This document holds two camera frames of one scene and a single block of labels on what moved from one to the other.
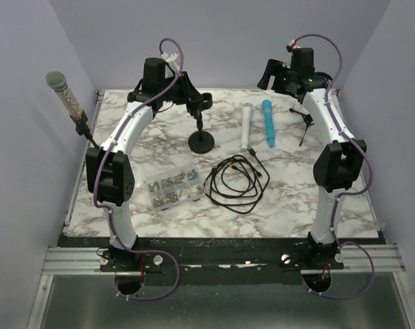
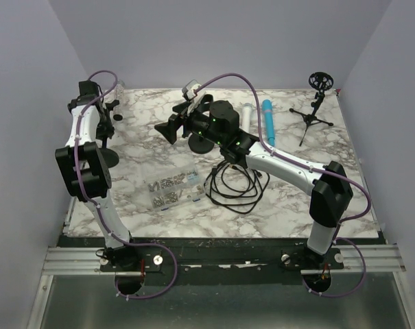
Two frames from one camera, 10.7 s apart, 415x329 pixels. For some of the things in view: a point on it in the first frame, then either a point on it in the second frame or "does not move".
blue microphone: [267, 105] does not move
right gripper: [274, 68] → [169, 128]
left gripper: [188, 91] → [108, 129]
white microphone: [247, 107] does not move
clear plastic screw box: [175, 188] does not move
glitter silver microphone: [57, 81] → [118, 114]
